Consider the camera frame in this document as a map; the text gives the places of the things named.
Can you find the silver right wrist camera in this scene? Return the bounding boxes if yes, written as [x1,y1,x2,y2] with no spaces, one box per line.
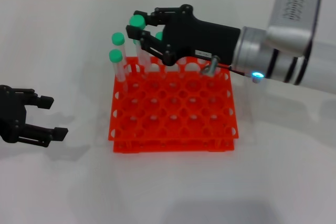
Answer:
[266,0,325,58]

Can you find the orange test tube rack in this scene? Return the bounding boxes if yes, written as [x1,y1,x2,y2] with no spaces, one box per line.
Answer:
[108,55,240,154]

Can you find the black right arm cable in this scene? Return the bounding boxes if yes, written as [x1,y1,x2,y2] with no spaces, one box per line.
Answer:
[201,55,253,78]

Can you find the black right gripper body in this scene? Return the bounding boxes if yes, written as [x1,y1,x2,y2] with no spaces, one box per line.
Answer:
[161,4,241,66]

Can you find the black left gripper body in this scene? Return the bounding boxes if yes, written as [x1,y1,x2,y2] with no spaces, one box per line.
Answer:
[0,84,28,144]

